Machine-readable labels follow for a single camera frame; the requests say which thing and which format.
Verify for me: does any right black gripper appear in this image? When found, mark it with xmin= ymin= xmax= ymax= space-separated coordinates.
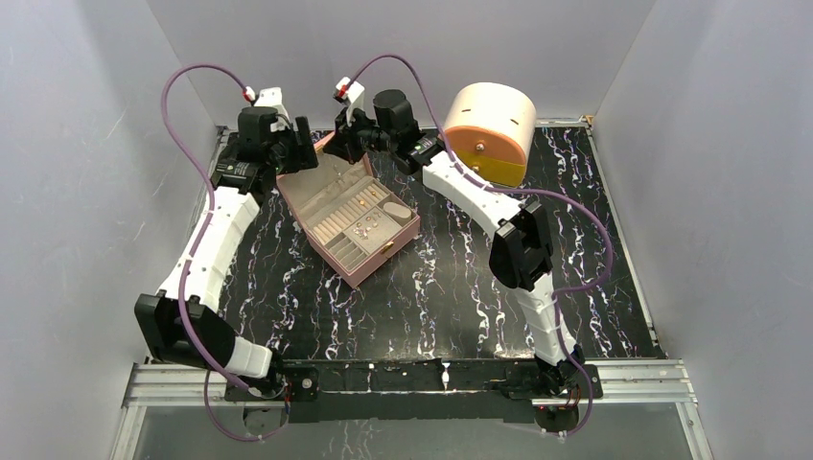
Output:
xmin=323 ymin=106 xmax=396 ymax=167

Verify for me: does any pink jewelry box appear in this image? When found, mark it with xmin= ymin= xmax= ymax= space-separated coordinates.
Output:
xmin=277 ymin=133 xmax=420 ymax=288

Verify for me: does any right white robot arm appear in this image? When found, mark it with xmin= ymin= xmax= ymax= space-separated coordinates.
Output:
xmin=323 ymin=82 xmax=583 ymax=397

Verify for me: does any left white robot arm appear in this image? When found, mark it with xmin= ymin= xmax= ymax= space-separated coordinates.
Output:
xmin=134 ymin=106 xmax=318 ymax=399

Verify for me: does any white oval pad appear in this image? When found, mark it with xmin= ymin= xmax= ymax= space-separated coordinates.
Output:
xmin=382 ymin=201 xmax=412 ymax=225

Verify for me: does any round three-drawer organizer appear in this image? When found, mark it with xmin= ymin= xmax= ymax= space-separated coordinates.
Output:
xmin=444 ymin=82 xmax=537 ymax=188

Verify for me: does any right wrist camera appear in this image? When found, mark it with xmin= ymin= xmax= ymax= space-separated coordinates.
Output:
xmin=334 ymin=77 xmax=365 ymax=126

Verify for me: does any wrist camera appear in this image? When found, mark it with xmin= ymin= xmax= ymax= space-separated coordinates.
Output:
xmin=253 ymin=87 xmax=290 ymax=122
xmin=334 ymin=77 xmax=365 ymax=126

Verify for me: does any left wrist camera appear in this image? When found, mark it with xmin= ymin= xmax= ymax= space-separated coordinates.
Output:
xmin=253 ymin=87 xmax=290 ymax=122

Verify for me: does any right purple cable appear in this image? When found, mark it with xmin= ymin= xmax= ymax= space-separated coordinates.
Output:
xmin=345 ymin=54 xmax=616 ymax=437

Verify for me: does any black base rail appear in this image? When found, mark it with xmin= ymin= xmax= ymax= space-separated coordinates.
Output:
xmin=279 ymin=358 xmax=601 ymax=426

